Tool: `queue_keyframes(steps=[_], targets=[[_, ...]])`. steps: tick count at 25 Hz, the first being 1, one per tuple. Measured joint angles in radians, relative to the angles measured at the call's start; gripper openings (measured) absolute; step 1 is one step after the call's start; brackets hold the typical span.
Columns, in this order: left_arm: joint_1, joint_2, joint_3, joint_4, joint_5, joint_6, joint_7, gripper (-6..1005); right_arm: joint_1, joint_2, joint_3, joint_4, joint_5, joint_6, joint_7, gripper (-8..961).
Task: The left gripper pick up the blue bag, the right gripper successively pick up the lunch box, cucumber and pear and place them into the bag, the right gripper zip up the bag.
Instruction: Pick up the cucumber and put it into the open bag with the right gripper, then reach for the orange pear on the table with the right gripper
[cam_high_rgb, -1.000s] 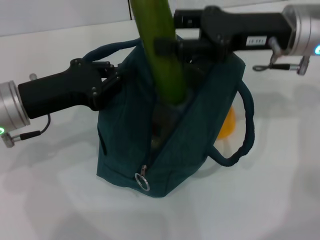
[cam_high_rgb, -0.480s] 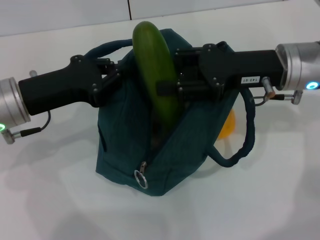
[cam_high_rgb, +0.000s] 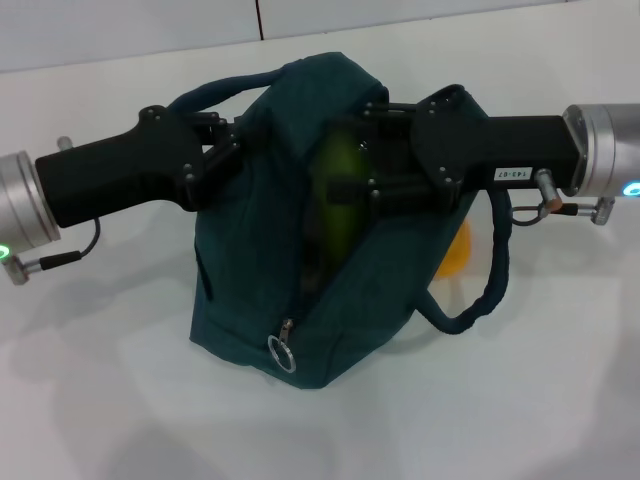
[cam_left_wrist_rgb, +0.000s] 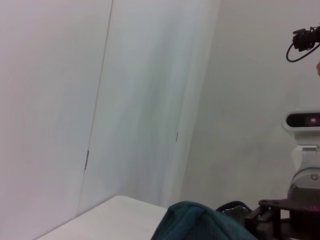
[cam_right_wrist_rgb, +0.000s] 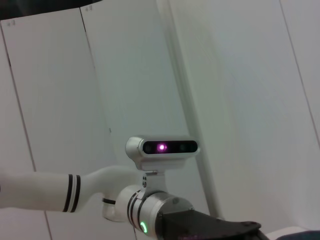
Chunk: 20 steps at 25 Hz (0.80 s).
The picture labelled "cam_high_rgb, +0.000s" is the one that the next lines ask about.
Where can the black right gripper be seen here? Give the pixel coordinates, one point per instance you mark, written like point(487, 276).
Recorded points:
point(500, 150)

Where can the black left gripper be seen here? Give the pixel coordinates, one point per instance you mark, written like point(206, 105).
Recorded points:
point(110, 170)

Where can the green cucumber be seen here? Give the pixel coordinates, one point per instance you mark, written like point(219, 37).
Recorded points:
point(340, 160)

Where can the yellow pear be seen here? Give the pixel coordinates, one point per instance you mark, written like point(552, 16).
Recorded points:
point(457, 255)

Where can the dark teal zip bag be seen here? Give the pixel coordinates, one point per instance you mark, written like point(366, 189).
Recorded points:
point(250, 280)

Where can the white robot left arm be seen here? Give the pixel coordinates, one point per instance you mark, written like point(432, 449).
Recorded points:
point(25, 200)

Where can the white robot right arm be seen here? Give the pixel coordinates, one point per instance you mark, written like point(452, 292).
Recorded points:
point(610, 145)

